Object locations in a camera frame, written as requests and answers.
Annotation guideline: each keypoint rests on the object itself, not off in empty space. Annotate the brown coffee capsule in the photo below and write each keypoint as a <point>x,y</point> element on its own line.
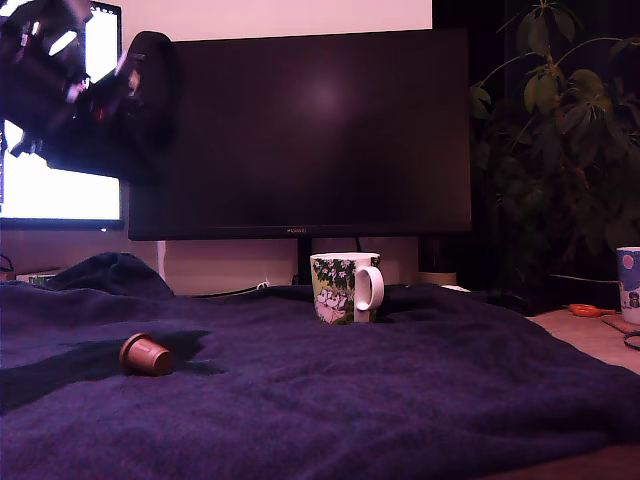
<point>145,355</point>

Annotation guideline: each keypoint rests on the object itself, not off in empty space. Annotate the white cup with blue print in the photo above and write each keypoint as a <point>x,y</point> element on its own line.
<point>629,280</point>

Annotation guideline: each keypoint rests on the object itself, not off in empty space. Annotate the black headphones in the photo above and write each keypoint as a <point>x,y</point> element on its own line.
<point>161,57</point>

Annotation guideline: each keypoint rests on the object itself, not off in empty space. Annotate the lit computer monitor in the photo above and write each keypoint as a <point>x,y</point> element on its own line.
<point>60,195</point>

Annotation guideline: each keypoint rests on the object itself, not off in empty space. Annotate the green box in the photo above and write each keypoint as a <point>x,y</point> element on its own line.
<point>37,279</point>

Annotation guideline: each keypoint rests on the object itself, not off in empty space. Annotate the large black monitor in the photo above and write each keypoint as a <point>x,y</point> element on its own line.
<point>325,150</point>

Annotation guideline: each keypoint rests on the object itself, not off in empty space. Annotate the black monitor stand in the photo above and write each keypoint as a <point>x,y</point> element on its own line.
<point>304,260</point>

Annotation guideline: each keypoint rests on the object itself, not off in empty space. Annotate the white mug with cartoon print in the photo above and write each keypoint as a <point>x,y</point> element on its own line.
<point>330,300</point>

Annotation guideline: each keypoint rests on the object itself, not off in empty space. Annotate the dark blue cloth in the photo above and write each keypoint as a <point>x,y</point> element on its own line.
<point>350,400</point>

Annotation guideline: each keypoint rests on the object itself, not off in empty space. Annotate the small white flat item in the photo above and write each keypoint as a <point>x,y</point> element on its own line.
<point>455,288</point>

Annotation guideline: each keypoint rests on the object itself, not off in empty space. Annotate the green houseplant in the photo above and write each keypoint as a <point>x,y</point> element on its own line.
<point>550,90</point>

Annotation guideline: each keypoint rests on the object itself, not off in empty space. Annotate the black low device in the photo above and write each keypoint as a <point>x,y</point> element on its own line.
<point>510,300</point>

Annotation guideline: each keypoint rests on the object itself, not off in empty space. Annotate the dark plant pot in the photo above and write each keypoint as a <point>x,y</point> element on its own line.
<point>580,292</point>

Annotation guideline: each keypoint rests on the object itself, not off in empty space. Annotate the orange scissors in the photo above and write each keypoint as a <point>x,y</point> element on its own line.
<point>585,310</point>

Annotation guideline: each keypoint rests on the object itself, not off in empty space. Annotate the cork coaster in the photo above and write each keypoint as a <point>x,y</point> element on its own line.
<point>620,324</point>

